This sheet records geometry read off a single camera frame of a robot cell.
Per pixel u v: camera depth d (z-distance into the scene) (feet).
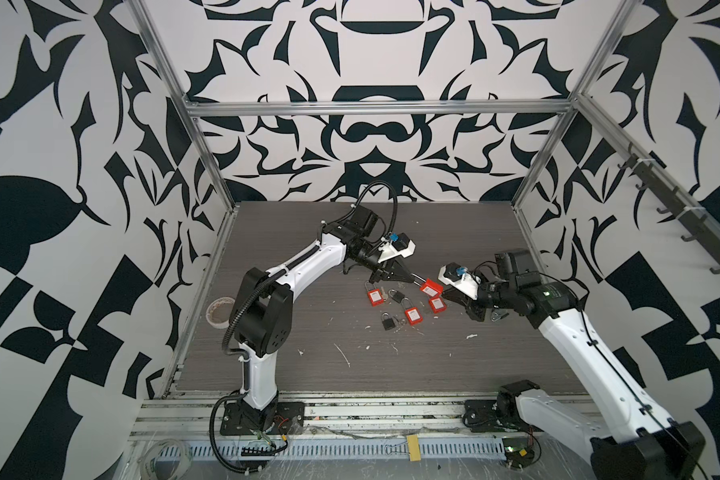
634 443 1.22
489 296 2.05
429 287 2.39
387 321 2.97
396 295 3.11
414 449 2.28
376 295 3.08
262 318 1.60
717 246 1.76
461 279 2.05
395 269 2.37
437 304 3.01
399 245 2.20
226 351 1.46
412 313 2.99
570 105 3.00
